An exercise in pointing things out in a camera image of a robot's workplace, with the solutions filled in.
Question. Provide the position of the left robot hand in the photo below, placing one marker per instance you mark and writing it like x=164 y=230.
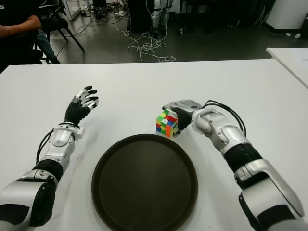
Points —
x=74 y=111

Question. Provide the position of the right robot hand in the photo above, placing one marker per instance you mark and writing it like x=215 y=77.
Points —
x=184 y=115

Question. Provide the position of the multicoloured Rubik's cube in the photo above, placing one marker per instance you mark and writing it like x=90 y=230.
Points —
x=164 y=122

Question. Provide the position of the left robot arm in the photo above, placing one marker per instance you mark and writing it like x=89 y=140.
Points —
x=60 y=137

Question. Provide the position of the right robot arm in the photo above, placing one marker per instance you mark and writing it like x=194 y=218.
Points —
x=240 y=142

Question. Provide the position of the dark brown round plate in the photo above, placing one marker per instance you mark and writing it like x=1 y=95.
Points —
x=144 y=183

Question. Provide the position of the seated person in black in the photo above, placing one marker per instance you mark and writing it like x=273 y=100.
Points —
x=14 y=48

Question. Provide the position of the black chair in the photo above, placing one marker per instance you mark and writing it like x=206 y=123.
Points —
x=57 y=22

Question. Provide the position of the white display cabinet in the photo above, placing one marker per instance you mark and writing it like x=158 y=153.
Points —
x=72 y=9

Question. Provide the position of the white humanoid robot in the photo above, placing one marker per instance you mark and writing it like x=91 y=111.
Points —
x=156 y=16

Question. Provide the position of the black cabinet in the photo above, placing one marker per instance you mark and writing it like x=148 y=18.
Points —
x=140 y=16

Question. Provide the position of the white side table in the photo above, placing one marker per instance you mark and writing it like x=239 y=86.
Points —
x=293 y=62

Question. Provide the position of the white wall cabinet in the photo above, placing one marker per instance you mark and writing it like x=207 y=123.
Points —
x=286 y=14

